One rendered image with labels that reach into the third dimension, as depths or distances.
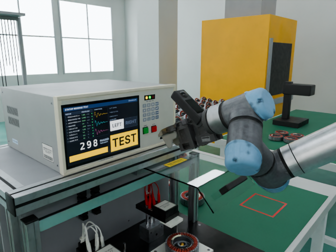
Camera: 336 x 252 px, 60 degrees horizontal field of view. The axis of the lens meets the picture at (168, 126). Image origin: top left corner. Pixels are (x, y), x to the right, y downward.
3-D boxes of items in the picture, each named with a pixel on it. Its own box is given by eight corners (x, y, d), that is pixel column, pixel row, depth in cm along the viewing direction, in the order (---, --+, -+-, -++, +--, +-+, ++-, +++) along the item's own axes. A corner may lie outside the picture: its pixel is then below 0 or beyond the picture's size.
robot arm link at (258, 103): (257, 108, 60) (259, 77, 64) (215, 123, 68) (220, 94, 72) (277, 127, 64) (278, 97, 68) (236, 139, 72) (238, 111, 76)
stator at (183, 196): (181, 208, 131) (181, 200, 130) (179, 196, 142) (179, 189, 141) (206, 207, 131) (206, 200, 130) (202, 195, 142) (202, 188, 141)
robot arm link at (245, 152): (274, 182, 62) (274, 138, 68) (251, 158, 55) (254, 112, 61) (240, 185, 67) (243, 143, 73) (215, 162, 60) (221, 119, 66)
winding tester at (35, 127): (175, 140, 106) (175, 84, 101) (63, 176, 74) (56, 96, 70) (110, 124, 131) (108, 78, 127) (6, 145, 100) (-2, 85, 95)
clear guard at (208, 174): (255, 185, 95) (256, 168, 93) (213, 214, 78) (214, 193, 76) (178, 161, 116) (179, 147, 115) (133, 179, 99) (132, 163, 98)
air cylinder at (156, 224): (163, 234, 108) (163, 221, 107) (149, 243, 103) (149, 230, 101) (154, 229, 111) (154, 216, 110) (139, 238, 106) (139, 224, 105)
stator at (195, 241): (206, 252, 97) (206, 242, 96) (180, 267, 90) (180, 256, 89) (183, 236, 105) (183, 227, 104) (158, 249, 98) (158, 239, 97)
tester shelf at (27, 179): (199, 147, 113) (199, 136, 112) (14, 217, 64) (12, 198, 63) (126, 128, 142) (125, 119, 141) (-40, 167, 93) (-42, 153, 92)
